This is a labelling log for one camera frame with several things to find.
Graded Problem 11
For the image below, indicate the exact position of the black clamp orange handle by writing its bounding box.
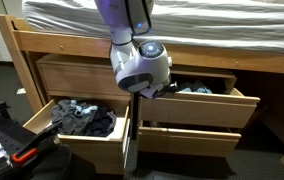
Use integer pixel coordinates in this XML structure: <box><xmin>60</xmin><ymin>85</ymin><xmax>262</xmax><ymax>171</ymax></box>
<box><xmin>10</xmin><ymin>124</ymin><xmax>60</xmax><ymax>166</ymax></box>

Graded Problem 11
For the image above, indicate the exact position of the light blue cloth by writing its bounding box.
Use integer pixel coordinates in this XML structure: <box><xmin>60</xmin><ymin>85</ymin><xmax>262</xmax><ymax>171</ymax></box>
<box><xmin>69</xmin><ymin>99</ymin><xmax>99</xmax><ymax>117</ymax></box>

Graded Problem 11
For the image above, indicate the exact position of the dark grey garment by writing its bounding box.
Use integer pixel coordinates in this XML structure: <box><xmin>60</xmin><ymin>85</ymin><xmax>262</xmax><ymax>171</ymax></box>
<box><xmin>51</xmin><ymin>99</ymin><xmax>95</xmax><ymax>136</ymax></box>

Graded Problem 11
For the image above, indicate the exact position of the wooden bed frame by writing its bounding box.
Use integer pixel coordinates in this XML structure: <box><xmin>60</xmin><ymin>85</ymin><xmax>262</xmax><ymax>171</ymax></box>
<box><xmin>0</xmin><ymin>13</ymin><xmax>284</xmax><ymax>116</ymax></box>

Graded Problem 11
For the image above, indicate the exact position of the black equipment with blue light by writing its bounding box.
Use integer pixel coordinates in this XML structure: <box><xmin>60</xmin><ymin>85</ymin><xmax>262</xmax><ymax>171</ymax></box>
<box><xmin>0</xmin><ymin>101</ymin><xmax>71</xmax><ymax>180</ymax></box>

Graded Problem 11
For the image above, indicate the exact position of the mattress with grey sheet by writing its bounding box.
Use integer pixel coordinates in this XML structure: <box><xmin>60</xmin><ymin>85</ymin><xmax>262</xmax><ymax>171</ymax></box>
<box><xmin>21</xmin><ymin>0</ymin><xmax>284</xmax><ymax>56</ymax></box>

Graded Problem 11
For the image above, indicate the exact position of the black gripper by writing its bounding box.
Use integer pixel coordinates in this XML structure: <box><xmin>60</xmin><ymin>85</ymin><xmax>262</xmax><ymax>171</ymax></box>
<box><xmin>161</xmin><ymin>80</ymin><xmax>180</xmax><ymax>96</ymax></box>

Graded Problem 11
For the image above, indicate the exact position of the black garment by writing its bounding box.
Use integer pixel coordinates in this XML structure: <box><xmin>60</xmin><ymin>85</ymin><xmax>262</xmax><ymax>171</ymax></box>
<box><xmin>83</xmin><ymin>108</ymin><xmax>118</xmax><ymax>138</ymax></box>

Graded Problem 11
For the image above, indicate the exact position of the light wooden drawer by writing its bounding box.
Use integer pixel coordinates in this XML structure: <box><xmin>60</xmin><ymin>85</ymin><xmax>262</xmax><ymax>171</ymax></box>
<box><xmin>22</xmin><ymin>96</ymin><xmax>132</xmax><ymax>176</ymax></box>
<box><xmin>139</xmin><ymin>78</ymin><xmax>261</xmax><ymax>129</ymax></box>
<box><xmin>136</xmin><ymin>120</ymin><xmax>242</xmax><ymax>158</ymax></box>
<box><xmin>39</xmin><ymin>62</ymin><xmax>132</xmax><ymax>100</ymax></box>

